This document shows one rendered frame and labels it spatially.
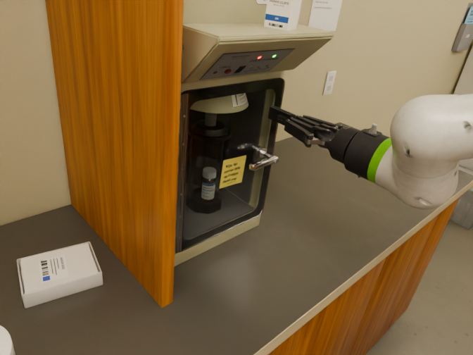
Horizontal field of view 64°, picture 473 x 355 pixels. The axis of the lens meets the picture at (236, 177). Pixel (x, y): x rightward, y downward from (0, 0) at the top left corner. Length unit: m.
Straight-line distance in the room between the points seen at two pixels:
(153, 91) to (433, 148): 0.44
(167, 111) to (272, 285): 0.52
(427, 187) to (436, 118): 0.14
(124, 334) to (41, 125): 0.59
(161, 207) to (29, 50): 0.55
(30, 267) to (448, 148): 0.85
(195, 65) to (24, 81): 0.53
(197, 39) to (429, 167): 0.42
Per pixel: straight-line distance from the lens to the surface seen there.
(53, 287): 0.91
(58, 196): 1.24
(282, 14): 0.78
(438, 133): 0.61
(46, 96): 1.11
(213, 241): 1.03
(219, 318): 0.88
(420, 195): 0.71
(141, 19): 0.65
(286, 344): 1.04
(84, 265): 0.95
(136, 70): 0.68
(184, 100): 0.74
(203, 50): 0.65
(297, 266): 1.03
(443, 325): 2.53
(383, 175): 0.74
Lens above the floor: 1.61
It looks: 29 degrees down
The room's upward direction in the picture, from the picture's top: 7 degrees clockwise
